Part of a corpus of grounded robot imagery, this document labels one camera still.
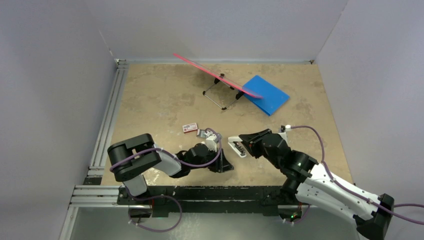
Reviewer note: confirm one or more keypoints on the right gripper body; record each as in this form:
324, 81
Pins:
272, 159

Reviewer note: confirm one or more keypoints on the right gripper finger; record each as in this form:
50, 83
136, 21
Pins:
252, 137
253, 149

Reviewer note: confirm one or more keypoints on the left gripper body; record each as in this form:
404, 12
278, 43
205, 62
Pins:
215, 166

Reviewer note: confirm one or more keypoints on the small white stapler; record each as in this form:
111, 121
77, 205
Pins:
235, 142

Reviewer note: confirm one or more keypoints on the staple box tray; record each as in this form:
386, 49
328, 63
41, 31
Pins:
201, 133

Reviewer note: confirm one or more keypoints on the red white staple box sleeve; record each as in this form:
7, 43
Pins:
191, 127

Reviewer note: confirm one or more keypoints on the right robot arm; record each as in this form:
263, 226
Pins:
311, 182

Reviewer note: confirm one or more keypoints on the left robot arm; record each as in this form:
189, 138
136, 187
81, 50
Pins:
132, 157

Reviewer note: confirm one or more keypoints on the blue folder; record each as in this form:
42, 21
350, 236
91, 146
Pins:
264, 95

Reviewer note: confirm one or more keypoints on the pink board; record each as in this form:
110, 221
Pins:
215, 75

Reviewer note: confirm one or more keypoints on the black base bar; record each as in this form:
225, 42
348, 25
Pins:
268, 201

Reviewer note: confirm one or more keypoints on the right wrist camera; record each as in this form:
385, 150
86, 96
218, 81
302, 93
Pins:
284, 129

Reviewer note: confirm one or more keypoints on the black wire stand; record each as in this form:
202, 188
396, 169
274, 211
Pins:
222, 94

